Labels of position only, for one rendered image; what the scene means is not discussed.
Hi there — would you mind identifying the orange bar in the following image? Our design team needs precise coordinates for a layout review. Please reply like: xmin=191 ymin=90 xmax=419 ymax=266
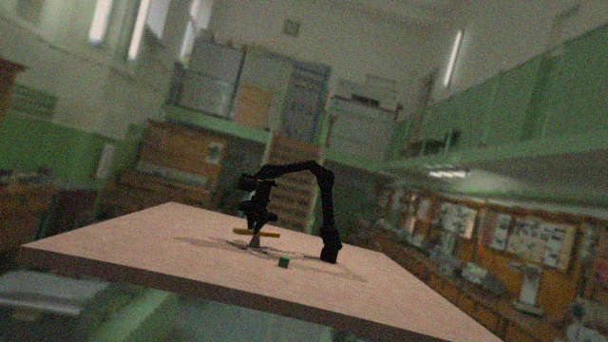
xmin=233 ymin=228 xmax=280 ymax=238

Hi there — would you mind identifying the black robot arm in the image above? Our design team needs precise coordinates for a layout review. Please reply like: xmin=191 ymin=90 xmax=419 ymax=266
xmin=237 ymin=160 xmax=343 ymax=264

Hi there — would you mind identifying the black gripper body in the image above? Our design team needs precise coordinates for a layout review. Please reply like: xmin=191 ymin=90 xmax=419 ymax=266
xmin=248 ymin=194 xmax=277 ymax=221

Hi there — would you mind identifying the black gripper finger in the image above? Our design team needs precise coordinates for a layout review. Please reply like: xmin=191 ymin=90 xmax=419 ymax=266
xmin=243 ymin=212 xmax=258 ymax=229
xmin=254 ymin=217 xmax=269 ymax=234

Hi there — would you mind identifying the small green block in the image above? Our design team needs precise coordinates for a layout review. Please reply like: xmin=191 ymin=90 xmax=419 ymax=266
xmin=278 ymin=255 xmax=290 ymax=269

